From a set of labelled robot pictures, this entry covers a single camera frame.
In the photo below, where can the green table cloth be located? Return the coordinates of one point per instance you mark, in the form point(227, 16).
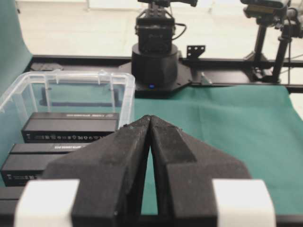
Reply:
point(256, 124)

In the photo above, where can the black metal bracket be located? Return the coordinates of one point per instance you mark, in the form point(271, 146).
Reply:
point(195, 51)

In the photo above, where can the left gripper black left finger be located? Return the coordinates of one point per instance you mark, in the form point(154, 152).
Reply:
point(100, 185)

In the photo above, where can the black camera stand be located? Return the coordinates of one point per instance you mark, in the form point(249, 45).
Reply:
point(279, 23)

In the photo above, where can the black camera box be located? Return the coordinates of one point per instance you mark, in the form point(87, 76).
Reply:
point(27, 161)
point(9, 197)
point(44, 127)

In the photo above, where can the clear plastic storage case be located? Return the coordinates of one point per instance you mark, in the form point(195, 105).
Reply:
point(67, 91)

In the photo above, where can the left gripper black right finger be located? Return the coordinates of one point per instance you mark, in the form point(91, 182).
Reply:
point(201, 186)

